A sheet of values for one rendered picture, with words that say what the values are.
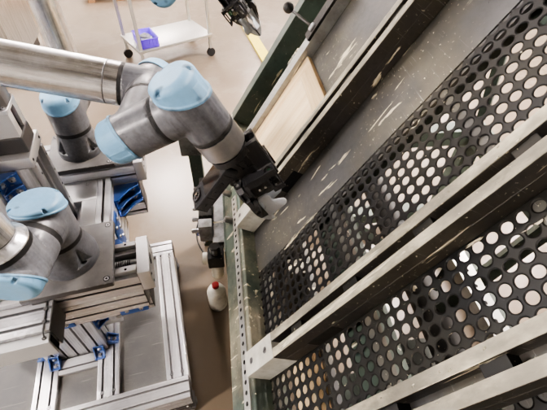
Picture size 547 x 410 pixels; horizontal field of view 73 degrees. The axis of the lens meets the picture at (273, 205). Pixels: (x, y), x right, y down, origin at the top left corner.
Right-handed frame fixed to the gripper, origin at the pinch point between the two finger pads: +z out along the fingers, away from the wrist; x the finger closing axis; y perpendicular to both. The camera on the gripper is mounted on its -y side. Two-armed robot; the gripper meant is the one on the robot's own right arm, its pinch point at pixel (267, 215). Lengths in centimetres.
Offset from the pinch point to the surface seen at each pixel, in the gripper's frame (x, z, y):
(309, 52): 70, 15, 31
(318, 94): 46, 15, 25
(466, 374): -39.6, 2.1, 17.6
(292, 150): 30.6, 15.6, 9.9
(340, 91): 27.9, 4.0, 28.0
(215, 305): 52, 105, -69
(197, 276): 77, 107, -78
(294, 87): 65, 21, 20
